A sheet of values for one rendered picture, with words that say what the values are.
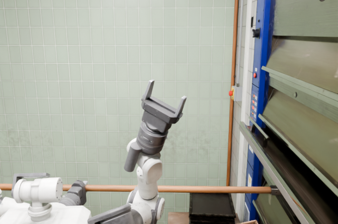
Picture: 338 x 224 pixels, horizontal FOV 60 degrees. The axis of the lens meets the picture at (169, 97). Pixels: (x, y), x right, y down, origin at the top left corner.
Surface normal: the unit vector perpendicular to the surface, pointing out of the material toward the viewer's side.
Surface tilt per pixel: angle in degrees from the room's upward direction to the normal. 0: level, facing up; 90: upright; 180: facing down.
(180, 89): 90
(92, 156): 90
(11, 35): 90
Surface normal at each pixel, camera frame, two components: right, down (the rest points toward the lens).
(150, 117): -0.45, 0.31
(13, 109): -0.02, 0.22
